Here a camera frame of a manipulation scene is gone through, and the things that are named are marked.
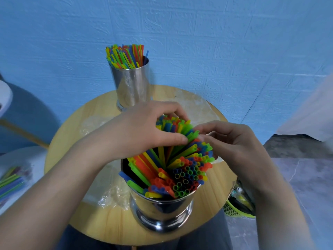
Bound person's left hand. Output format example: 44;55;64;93
104;101;189;162

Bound person's right hand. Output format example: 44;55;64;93
194;121;266;191

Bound large bundle of colourful straws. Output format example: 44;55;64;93
118;114;215;200

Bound person's right forearm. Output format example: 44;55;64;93
236;177;316;250

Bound person's left forearm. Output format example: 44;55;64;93
0;127;110;250

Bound clear plastic wrapper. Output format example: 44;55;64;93
156;91;220;126
79;116;108;137
97;161;131;210

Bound green plastic basket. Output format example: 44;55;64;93
223;180;257;219

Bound narrow steel cup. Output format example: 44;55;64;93
109;56;151;111

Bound wide steel cup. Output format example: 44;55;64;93
121;158;201;234

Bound person's grey trousers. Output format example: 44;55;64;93
56;209;233;250

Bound small bundle of colourful straws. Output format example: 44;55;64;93
105;44;149;70

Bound bagged pack of colourful straws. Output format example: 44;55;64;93
0;165;33;206

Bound white chair with wooden leg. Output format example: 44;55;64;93
0;80;50;149

